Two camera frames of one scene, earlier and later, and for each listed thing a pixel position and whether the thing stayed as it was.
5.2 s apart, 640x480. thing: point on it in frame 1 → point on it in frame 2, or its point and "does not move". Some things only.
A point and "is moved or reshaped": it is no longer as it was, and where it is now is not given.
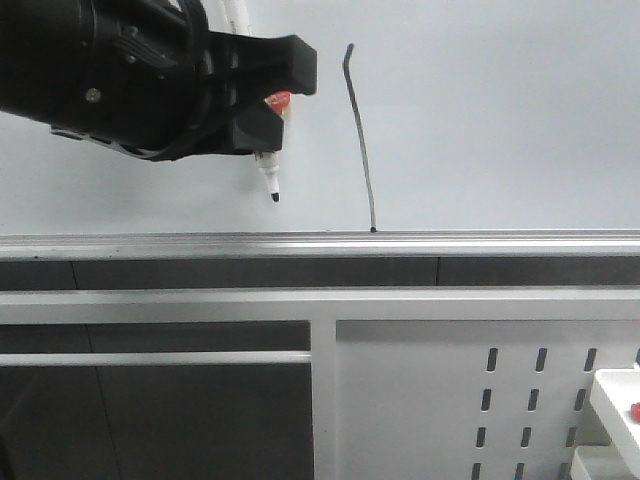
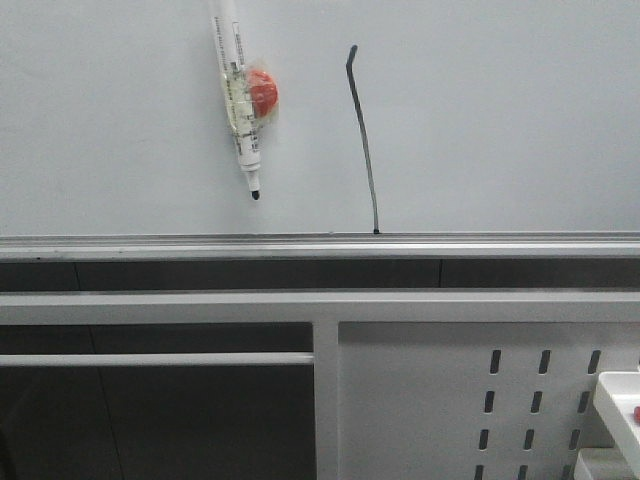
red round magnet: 279,100 is moved or reshaped
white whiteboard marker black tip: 238,13 is moved or reshaped
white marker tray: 613,393 does not move
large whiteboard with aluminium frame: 436,129 does not move
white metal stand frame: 405,384 does not move
